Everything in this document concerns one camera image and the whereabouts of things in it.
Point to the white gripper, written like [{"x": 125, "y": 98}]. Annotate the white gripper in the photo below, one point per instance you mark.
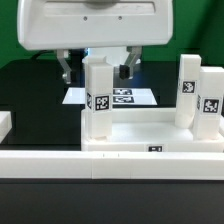
[{"x": 72, "y": 24}]

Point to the white desk top tray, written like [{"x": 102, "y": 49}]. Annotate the white desk top tray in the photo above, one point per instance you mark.
[{"x": 149, "y": 130}]

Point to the white sheet with tags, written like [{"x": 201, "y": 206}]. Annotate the white sheet with tags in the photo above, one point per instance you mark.
[{"x": 121, "y": 96}]

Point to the white left fence block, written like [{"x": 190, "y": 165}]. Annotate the white left fence block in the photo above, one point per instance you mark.
[{"x": 5, "y": 124}]

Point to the white front fence bar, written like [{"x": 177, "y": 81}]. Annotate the white front fence bar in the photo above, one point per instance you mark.
[{"x": 111, "y": 165}]

